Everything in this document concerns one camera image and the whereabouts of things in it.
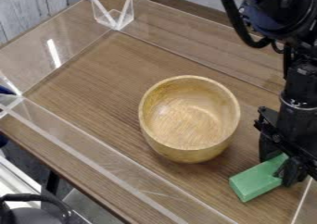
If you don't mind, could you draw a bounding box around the black table leg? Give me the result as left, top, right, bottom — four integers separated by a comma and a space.
46, 171, 60, 195

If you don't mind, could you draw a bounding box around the clear acrylic corner bracket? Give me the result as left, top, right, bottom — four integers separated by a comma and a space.
91, 0, 134, 31

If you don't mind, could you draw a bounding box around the clear acrylic enclosure wall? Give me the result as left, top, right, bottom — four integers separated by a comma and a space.
0, 0, 310, 224

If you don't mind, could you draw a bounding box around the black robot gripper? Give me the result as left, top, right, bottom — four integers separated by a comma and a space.
254, 94, 317, 187

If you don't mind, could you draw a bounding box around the brown wooden bowl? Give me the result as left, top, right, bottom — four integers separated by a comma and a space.
138, 75, 242, 164

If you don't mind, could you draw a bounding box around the grey metal base plate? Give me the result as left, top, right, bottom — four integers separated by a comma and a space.
0, 193, 91, 224

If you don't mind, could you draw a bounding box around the green rectangular block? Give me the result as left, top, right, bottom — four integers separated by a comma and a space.
229, 154, 288, 203

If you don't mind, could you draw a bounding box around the blue object at left edge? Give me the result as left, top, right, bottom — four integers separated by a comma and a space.
0, 85, 16, 148

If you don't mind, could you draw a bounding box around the black cable loop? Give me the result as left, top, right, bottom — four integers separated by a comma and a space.
0, 193, 72, 224

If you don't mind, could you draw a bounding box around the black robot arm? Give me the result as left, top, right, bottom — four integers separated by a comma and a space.
221, 0, 317, 187

